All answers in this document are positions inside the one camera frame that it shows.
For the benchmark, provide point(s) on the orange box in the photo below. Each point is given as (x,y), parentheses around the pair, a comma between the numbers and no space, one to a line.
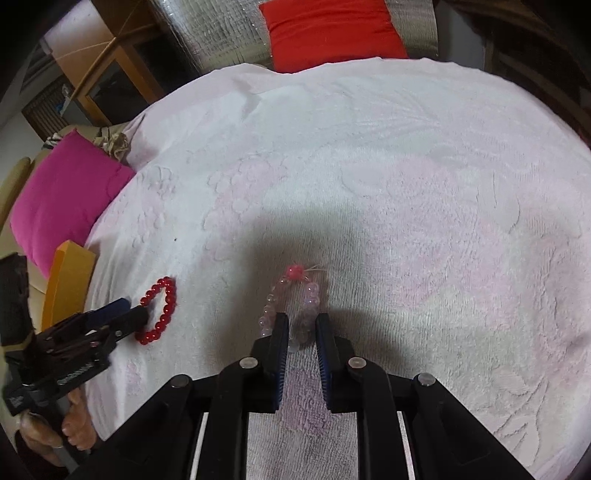
(68,283)

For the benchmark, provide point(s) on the magenta pink cushion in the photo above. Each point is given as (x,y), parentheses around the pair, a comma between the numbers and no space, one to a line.
(63,198)

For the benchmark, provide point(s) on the beige crumpled fabric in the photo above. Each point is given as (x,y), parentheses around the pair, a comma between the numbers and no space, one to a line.
(113,142)

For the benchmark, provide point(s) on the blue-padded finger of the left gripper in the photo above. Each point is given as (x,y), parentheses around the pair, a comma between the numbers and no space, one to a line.
(109,312)

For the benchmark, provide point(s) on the left hand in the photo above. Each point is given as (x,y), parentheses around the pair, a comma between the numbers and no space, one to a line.
(77,428)

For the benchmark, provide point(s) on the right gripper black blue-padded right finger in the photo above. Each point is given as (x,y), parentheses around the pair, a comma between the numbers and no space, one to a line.
(353,384)

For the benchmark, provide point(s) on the wooden shelf unit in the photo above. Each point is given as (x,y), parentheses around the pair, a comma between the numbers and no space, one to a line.
(118,56)

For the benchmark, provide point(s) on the silver foil insulation mat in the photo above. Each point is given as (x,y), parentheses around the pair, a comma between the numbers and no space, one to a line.
(217,34)

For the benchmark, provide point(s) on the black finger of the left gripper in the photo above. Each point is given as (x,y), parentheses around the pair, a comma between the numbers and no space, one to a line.
(128,323)

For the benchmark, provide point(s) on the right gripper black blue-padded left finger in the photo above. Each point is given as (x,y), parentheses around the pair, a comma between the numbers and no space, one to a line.
(253,384)

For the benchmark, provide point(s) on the pale pink embossed bedspread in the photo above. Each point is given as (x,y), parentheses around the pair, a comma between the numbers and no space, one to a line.
(443,211)

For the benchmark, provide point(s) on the red cushion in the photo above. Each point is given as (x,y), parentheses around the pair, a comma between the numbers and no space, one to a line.
(307,34)

